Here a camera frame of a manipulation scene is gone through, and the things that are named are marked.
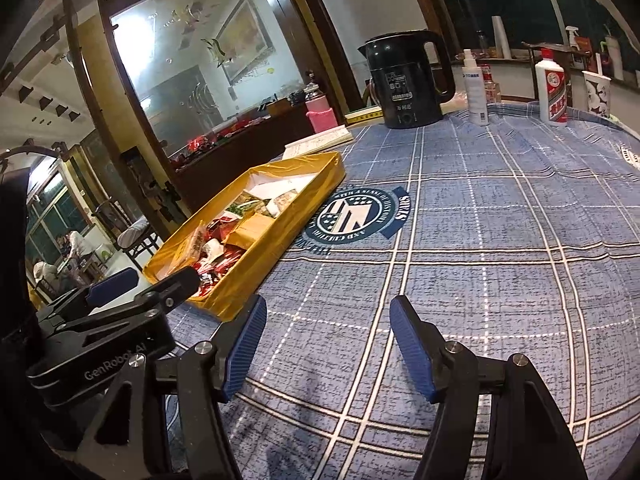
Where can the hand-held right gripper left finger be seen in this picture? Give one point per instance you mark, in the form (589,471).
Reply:
(245,347)

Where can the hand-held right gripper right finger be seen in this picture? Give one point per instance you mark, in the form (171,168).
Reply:
(412,352)

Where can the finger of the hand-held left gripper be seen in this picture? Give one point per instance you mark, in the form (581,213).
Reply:
(170,285)
(112,285)

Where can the pile of mixed snacks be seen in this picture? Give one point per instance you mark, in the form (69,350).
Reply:
(220,255)

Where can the yellow cardboard tray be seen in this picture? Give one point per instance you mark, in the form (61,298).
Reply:
(300,225)

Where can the wooden chair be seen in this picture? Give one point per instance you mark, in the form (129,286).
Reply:
(137,240)

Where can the large yellow brown snack packet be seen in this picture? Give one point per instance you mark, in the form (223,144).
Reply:
(252,230)

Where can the dark wooden sideboard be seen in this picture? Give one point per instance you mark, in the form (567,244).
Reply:
(225,160)

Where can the blue plaid tablecloth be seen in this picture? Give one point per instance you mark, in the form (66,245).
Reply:
(475,210)

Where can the white notebook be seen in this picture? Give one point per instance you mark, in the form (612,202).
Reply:
(320,141)

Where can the pink water bottle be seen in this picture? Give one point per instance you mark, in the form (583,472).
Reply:
(320,117)

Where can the flat yellow box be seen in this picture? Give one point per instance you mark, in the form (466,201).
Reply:
(362,116)

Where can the white spray bottle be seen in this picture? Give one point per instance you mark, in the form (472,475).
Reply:
(476,95)

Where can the black electric kettle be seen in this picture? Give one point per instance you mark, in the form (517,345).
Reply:
(405,85)

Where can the red drink can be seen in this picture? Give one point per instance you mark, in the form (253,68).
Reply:
(492,80)

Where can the white red-label liquor bottle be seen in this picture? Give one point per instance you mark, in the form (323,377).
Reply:
(550,90)

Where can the white paper cup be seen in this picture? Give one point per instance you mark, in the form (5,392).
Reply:
(597,92)

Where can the clear trigger spray bottle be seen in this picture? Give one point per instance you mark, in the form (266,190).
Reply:
(572,37)

